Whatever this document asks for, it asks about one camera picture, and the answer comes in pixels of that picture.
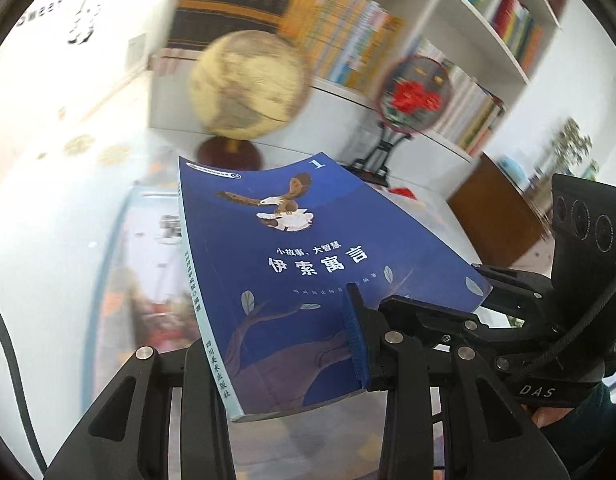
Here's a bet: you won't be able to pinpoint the white bookcase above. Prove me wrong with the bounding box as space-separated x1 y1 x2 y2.
146 0 571 166

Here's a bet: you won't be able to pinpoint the round embroidered fan ornament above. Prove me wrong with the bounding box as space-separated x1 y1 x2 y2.
377 54 457 136

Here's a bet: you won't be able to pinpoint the row of yellow blue books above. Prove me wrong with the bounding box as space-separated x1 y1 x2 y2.
282 0 407 90

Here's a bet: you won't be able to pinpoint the row of pale books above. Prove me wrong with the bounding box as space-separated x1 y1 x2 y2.
412 36 506 157

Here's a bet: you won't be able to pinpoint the person's right hand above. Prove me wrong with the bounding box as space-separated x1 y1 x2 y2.
527 404 576 427

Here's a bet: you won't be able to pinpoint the light blue container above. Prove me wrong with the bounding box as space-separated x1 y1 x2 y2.
500 156 530 187

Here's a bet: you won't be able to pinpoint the wall sticker set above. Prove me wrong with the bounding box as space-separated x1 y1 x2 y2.
15 0 131 46

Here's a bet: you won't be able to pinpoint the brown wooden cabinet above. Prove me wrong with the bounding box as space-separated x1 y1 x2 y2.
447 152 553 267

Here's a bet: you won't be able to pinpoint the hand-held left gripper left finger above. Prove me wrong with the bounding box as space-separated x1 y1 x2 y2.
42 340 237 480

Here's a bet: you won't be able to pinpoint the potted green plant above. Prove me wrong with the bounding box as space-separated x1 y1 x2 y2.
552 116 601 177

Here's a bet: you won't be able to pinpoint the yellow desk globe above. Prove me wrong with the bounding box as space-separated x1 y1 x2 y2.
187 30 313 171

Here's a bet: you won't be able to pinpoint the blue eagle book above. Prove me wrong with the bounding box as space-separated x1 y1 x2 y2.
177 152 494 423

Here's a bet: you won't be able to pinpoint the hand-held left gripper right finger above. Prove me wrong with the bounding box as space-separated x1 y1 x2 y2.
340 293 571 480

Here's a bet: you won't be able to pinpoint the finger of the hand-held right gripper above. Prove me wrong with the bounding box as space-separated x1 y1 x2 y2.
469 261 560 332
377 296 525 362

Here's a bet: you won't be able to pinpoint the row of dark brown books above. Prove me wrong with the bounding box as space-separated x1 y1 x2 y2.
167 0 309 56

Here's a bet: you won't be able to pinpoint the person's right forearm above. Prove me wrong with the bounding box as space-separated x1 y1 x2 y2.
530 385 616 480

